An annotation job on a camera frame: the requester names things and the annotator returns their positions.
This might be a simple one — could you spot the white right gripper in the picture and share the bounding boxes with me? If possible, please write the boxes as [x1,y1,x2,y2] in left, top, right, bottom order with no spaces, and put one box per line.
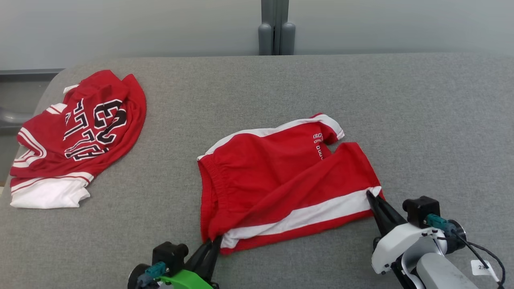
[366,190,449,276]

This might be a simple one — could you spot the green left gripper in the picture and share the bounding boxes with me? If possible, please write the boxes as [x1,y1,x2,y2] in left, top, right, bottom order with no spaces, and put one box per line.
[158,236,223,289]

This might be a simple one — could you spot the red shorts white stripes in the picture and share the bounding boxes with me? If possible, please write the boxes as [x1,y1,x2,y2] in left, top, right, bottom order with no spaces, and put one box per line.
[196,113,385,256]

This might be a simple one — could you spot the red basketball jersey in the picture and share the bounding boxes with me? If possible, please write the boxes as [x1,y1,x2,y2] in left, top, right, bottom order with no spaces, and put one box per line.
[9,69,147,210]

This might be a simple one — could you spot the grey fabric sofa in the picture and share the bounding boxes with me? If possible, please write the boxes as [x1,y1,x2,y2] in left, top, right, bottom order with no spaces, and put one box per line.
[0,52,514,289]

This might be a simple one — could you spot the grey curved metal foot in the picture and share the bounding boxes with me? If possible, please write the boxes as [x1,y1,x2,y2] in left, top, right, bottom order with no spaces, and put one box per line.
[0,106,33,130]

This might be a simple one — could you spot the teal left cable connector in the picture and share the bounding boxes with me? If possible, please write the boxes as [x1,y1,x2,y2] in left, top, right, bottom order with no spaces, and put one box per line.
[136,261,167,288]

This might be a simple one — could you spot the teal cable connector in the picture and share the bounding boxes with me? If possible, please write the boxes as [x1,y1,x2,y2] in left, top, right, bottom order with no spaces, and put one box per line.
[425,214,459,238]
[136,261,167,288]

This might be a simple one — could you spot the teal right cable connector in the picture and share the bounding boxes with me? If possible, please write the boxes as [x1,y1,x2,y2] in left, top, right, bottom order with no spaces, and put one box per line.
[425,214,459,238]

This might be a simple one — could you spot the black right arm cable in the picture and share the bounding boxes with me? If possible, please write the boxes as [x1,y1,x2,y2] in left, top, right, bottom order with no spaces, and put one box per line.
[438,234,506,289]

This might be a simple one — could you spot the white printed cable label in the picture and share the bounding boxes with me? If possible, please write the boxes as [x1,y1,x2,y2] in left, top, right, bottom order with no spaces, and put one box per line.
[470,259,501,282]

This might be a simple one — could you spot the grey partition post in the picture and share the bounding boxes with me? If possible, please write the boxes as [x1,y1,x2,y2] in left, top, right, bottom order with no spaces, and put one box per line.
[258,0,297,56]

